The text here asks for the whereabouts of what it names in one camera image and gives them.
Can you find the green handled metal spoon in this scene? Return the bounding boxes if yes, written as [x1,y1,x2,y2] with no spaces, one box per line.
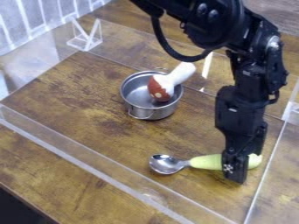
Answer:
[148,152,264,176]

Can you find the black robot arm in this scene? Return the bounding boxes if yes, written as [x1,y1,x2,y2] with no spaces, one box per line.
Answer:
[129,0,288,184]

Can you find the clear acrylic front barrier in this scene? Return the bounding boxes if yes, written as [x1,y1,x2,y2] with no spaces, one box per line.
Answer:
[0,104,237,224]

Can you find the clear acrylic barrier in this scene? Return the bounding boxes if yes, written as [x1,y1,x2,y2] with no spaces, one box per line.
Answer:
[242,79,299,224]
[0,104,237,224]

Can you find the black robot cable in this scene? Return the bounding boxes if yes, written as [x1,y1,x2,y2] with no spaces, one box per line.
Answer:
[149,14,213,63]

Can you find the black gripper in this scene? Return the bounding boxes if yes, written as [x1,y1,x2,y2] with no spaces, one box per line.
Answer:
[214,86,268,184]

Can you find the red white toy mushroom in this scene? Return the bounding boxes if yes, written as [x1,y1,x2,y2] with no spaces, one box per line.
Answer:
[146,62,196,102]

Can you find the small steel pot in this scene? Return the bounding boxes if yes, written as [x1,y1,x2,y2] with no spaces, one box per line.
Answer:
[120,69,182,120]

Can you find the clear acrylic right barrier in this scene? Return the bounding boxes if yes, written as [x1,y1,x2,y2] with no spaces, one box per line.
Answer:
[242,79,299,224]

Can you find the clear acrylic triangle bracket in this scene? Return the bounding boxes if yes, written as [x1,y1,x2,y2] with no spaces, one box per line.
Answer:
[66,19,102,52]

